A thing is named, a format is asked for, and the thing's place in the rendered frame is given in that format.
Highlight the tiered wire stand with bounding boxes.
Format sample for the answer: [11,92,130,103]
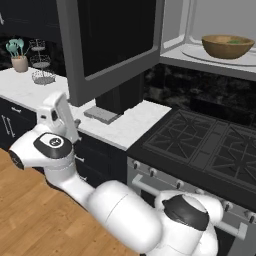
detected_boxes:
[27,38,57,86]

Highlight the white microwave turntable plate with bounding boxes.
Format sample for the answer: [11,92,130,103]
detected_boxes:
[180,43,256,67]

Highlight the grey microwave door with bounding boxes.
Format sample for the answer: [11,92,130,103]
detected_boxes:
[55,0,166,108]

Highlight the dark wall cupboard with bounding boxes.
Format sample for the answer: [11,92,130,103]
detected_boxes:
[0,0,65,44]

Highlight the silver door handle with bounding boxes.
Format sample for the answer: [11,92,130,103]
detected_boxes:
[6,116,17,139]
[0,114,9,136]

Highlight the beige pot of teal utensils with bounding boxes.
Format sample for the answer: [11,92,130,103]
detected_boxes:
[5,37,30,74]

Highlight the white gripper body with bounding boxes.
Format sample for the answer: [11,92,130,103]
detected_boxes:
[42,91,81,145]

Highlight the grey oven handle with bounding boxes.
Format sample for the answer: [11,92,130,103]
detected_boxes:
[131,174,249,240]

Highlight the dark drawer cabinet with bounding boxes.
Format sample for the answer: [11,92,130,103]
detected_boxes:
[71,131,130,190]

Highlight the dark cupboard with two doors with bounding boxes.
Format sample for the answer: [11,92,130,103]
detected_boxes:
[0,96,38,153]

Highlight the black gas hob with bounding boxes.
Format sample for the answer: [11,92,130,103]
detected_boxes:
[126,105,256,214]

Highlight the grey microwave oven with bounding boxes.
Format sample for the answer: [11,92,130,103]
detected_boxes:
[159,0,256,83]

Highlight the black appliance with grey base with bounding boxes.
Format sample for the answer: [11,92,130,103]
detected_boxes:
[82,71,145,126]

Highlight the brown wooden bowl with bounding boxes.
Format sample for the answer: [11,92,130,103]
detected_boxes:
[201,34,256,61]

